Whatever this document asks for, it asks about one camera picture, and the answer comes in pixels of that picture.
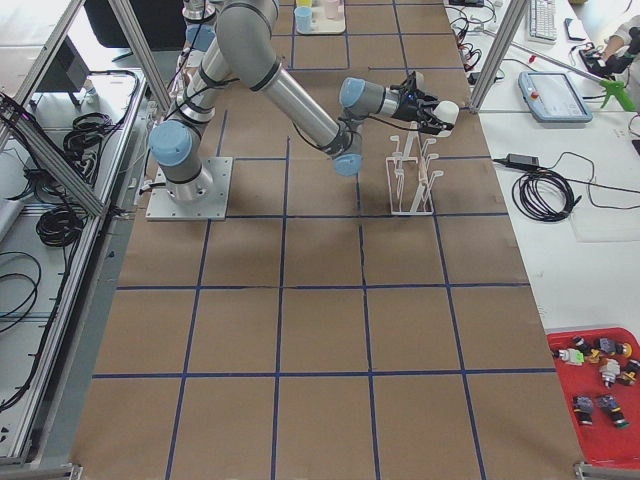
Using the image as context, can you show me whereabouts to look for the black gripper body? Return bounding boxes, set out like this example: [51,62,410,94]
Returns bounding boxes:
[389,71,436,131]

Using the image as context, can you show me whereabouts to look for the white plastic cup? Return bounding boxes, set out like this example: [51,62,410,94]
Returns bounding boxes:
[433,100,459,130]

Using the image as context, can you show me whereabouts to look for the pink plastic cup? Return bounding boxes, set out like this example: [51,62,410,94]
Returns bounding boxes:
[323,0,340,20]

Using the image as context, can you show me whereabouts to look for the light blue cup near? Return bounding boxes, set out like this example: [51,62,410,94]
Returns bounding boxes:
[294,6,313,34]

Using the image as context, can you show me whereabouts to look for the black power adapter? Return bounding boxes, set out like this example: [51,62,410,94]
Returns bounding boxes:
[494,153,540,171]

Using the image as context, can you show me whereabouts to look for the beige serving tray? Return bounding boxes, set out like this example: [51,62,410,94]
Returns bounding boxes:
[294,0,346,35]

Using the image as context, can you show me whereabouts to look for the blue teach pendant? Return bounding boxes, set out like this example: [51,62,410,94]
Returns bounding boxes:
[518,71,593,124]

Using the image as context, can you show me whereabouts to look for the white keyboard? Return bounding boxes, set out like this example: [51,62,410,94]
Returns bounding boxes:
[526,0,557,44]

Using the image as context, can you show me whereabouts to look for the green plastic clamp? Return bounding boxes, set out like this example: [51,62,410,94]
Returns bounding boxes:
[599,79,636,112]

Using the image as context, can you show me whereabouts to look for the man in white shirt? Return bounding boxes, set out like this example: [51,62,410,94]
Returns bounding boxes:
[602,15,639,73]

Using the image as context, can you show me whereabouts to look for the red parts tray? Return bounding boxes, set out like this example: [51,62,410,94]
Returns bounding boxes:
[547,327,639,469]

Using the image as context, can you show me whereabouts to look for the white wire cup rack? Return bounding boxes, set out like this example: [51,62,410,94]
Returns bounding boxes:
[385,131,444,216]

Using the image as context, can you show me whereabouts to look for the aluminium frame post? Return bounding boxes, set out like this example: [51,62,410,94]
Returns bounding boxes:
[468,0,528,113]

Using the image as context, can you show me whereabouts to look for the coiled black cable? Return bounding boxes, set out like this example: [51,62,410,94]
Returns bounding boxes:
[513,169,581,222]

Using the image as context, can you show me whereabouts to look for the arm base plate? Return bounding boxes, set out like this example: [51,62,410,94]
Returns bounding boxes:
[146,157,233,221]

